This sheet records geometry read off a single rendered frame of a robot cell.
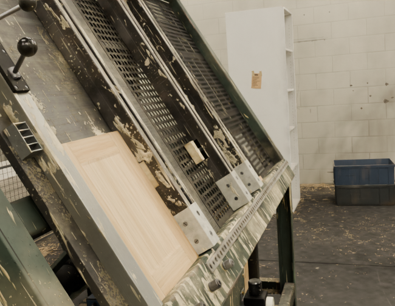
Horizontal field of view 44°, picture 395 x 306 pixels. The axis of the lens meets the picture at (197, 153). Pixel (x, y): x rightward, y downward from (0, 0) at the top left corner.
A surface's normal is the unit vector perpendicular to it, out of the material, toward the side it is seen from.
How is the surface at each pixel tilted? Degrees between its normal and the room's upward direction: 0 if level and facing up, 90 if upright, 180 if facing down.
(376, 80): 90
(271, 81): 90
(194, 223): 90
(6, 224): 59
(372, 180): 90
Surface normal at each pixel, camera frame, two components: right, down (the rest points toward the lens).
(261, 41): -0.32, 0.15
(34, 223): 0.79, -0.53
